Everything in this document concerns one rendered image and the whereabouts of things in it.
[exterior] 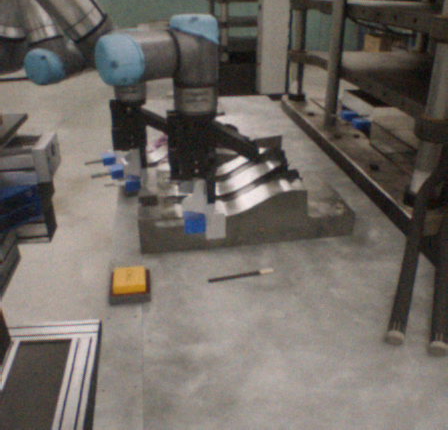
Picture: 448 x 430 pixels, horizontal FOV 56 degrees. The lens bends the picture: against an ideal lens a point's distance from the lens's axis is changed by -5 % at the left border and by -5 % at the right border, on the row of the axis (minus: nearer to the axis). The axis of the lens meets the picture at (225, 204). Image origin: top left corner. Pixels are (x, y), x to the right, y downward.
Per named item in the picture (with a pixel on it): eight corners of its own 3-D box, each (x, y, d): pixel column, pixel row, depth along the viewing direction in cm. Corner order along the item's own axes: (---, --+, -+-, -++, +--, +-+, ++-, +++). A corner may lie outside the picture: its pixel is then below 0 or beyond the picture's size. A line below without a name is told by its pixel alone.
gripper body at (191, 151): (168, 167, 82) (165, 105, 76) (214, 165, 83) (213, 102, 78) (170, 185, 75) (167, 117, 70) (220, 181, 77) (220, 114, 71)
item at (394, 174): (407, 237, 117) (412, 214, 114) (280, 108, 231) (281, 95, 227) (631, 213, 129) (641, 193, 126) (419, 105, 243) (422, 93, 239)
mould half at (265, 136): (129, 197, 122) (125, 161, 117) (108, 165, 142) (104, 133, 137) (280, 166, 142) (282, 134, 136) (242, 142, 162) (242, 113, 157)
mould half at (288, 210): (141, 254, 97) (135, 200, 91) (141, 201, 120) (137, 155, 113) (352, 235, 104) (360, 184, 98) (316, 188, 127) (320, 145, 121)
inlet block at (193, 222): (156, 243, 82) (153, 218, 79) (155, 230, 86) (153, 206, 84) (225, 237, 84) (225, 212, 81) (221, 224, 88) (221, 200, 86)
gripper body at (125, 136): (115, 143, 108) (110, 96, 102) (150, 141, 109) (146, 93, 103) (113, 154, 101) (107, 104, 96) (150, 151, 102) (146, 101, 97)
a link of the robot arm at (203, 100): (214, 78, 76) (221, 89, 68) (214, 104, 78) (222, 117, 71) (171, 80, 75) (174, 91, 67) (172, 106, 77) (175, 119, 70)
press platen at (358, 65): (423, 192, 109) (437, 126, 101) (284, 82, 222) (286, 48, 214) (655, 174, 121) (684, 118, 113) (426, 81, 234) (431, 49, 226)
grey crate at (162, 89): (146, 106, 429) (144, 84, 419) (142, 97, 463) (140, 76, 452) (205, 102, 442) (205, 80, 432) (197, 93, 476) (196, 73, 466)
